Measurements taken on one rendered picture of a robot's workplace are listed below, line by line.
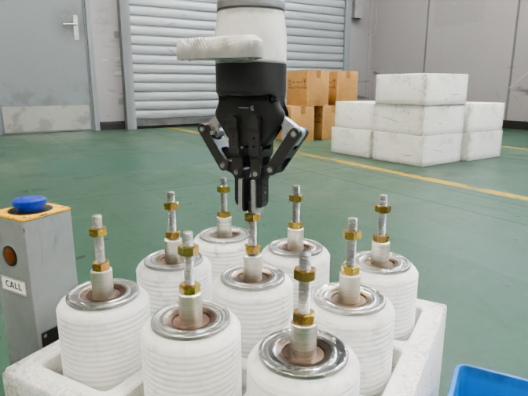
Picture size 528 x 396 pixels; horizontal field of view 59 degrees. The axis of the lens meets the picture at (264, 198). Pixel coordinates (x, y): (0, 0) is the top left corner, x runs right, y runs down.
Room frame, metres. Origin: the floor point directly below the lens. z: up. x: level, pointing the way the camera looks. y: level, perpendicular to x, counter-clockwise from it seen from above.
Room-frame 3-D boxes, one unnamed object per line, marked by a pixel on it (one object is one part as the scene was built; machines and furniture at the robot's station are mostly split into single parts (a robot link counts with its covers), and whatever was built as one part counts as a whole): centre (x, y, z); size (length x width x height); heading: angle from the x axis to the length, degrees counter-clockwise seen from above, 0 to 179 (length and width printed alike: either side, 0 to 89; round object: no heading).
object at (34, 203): (0.59, 0.30, 0.32); 0.04 x 0.04 x 0.02
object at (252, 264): (0.52, 0.01, 0.26); 0.02 x 0.02 x 0.03
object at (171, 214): (0.57, 0.12, 0.30); 0.01 x 0.01 x 0.08
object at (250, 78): (0.52, 0.01, 0.45); 0.08 x 0.08 x 0.09
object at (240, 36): (0.50, 0.02, 0.52); 0.11 x 0.09 x 0.06; 151
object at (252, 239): (0.52, 0.01, 0.31); 0.01 x 0.01 x 0.08
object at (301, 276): (0.36, -0.03, 0.32); 0.02 x 0.02 x 0.01; 48
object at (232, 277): (0.52, 0.01, 0.25); 0.08 x 0.08 x 0.01
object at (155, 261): (0.57, 0.12, 0.25); 0.08 x 0.08 x 0.01
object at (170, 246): (0.57, 0.12, 0.26); 0.02 x 0.02 x 0.03
